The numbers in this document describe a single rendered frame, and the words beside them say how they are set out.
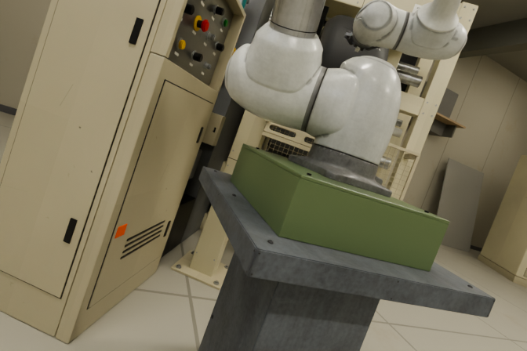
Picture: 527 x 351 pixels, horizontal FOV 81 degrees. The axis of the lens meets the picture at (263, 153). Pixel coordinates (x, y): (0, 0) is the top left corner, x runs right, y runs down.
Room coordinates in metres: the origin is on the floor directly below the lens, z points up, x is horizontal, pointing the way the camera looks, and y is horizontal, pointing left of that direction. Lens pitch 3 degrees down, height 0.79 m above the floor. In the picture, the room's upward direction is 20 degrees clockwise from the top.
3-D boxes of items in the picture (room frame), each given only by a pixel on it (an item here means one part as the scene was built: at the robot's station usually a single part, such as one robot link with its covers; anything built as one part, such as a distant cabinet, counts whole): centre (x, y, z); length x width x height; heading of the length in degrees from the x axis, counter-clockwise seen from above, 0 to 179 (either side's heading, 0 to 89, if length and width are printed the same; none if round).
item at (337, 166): (0.72, -0.19, 0.78); 0.22 x 0.18 x 0.06; 116
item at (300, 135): (1.46, -0.15, 0.84); 0.36 x 0.09 x 0.06; 83
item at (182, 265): (1.61, 0.09, 0.01); 0.27 x 0.27 x 0.02; 83
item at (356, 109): (0.71, -0.16, 0.92); 0.18 x 0.16 x 0.22; 82
